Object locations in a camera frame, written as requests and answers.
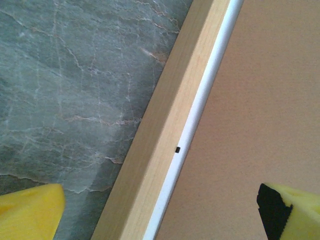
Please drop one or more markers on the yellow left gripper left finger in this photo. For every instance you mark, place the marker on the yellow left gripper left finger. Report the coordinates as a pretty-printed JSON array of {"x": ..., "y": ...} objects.
[{"x": 27, "y": 215}]

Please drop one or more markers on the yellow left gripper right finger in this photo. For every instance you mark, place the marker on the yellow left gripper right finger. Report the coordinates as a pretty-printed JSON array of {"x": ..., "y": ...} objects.
[{"x": 297, "y": 217}]

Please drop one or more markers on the brown hardboard backing board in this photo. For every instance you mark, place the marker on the brown hardboard backing board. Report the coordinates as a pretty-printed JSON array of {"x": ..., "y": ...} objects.
[{"x": 262, "y": 100}]

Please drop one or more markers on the white mat board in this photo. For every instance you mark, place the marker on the white mat board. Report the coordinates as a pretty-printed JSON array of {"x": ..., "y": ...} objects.
[{"x": 191, "y": 125}]

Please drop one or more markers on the light wooden picture frame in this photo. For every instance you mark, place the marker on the light wooden picture frame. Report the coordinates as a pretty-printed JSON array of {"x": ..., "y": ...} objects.
[{"x": 162, "y": 125}]

